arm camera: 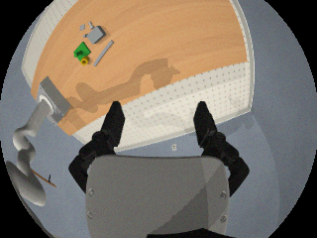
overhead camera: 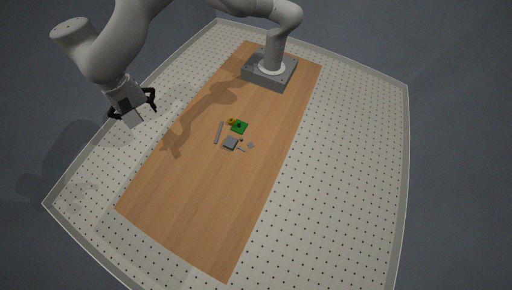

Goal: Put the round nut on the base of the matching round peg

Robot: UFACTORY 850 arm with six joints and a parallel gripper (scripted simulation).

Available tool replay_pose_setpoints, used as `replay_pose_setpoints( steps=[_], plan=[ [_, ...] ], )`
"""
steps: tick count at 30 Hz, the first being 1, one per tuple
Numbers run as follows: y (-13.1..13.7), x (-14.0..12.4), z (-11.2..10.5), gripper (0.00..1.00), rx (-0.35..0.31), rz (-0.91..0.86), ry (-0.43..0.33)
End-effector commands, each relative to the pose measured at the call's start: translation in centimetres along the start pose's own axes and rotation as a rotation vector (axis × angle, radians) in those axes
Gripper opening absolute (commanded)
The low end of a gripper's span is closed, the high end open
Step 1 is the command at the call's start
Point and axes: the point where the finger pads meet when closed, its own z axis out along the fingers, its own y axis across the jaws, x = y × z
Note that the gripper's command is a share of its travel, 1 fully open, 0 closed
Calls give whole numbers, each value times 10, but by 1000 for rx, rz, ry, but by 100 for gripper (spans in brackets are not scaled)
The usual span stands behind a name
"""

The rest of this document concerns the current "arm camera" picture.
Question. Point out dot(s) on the green flat plate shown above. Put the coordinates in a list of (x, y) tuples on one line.
[(81, 51)]

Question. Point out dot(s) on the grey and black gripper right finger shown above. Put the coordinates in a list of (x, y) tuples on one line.
[(215, 142)]

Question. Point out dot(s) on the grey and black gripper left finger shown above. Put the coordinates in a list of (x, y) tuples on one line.
[(102, 143)]

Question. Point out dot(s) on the gold round nut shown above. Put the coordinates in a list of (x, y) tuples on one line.
[(84, 60)]

